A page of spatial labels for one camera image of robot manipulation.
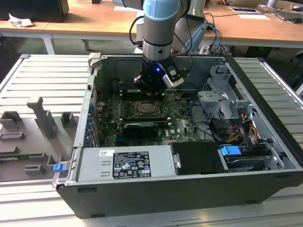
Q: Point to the thin metal locking lever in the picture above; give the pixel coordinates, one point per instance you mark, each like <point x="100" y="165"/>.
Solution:
<point x="149" y="101"/>
<point x="146" y="115"/>

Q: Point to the silver square CPU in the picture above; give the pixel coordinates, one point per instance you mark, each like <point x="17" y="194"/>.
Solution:
<point x="149" y="107"/>

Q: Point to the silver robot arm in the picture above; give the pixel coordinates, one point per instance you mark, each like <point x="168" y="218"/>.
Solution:
<point x="158" y="28"/>

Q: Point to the CPU socket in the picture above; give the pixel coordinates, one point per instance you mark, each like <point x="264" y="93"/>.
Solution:
<point x="135" y="113"/>

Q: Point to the black RAM slots bank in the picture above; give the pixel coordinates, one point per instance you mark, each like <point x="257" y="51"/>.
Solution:
<point x="146" y="118"/>
<point x="129" y="95"/>

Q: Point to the black round capacitor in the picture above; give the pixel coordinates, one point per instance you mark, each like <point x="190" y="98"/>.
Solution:
<point x="115" y="85"/>

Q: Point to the black graphics card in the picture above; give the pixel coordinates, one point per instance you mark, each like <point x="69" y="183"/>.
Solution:
<point x="139" y="130"/>

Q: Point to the green motherboard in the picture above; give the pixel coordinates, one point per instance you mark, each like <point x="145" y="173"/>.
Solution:
<point x="180" y="125"/>

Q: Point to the grey case latch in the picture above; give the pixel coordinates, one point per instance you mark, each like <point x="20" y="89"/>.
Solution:
<point x="94" y="59"/>

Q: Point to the grey metal drive cage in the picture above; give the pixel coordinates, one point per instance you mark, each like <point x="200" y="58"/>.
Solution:
<point x="213" y="99"/>

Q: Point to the white paper sheet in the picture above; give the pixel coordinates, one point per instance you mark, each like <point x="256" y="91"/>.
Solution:
<point x="254" y="17"/>
<point x="123" y="9"/>

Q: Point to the black plastic shroud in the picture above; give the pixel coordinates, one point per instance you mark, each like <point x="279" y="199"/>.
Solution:
<point x="196" y="158"/>

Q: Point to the grey power supply unit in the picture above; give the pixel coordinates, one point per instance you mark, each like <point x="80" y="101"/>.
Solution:
<point x="94" y="163"/>

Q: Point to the white framed tablet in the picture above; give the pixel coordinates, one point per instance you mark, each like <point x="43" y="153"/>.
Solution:
<point x="243" y="10"/>

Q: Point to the black open PC case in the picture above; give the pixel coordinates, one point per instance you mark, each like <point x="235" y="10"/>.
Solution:
<point x="165" y="196"/>

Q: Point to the hard disk in blue carrier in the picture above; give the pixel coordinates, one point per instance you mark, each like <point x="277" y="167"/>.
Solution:
<point x="246" y="160"/>

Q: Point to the blue plastic latch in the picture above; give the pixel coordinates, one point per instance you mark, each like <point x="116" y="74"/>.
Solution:
<point x="58" y="168"/>

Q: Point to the grey parts rack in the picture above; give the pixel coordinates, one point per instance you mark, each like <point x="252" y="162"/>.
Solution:
<point x="28" y="139"/>

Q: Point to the crumpled white paper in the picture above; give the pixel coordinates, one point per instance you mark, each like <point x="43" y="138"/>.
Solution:
<point x="20" y="21"/>

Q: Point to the dark grey laptop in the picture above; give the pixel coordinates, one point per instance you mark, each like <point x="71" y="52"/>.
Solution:
<point x="288" y="15"/>

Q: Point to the green circuit board strip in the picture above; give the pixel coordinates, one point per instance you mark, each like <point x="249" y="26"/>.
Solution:
<point x="19" y="156"/>

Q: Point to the black computer mouse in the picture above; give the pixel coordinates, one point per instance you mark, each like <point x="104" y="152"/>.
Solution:
<point x="296" y="20"/>

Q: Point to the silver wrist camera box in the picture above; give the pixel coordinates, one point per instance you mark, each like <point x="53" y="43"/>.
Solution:
<point x="172" y="79"/>

